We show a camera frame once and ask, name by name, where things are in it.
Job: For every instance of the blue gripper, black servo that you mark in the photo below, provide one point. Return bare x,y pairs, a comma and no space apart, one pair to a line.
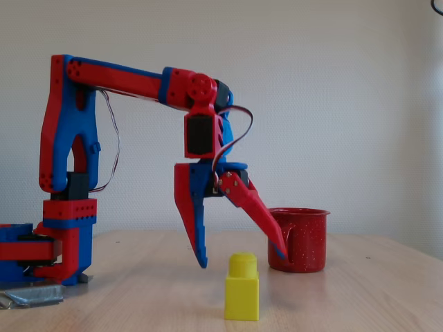
199,180

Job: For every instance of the yellow toy block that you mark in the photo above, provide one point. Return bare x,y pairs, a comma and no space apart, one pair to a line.
241,297

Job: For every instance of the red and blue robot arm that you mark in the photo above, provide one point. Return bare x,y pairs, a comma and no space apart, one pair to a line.
114,77

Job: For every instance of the red enamel mug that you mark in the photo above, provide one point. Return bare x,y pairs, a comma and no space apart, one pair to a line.
308,242

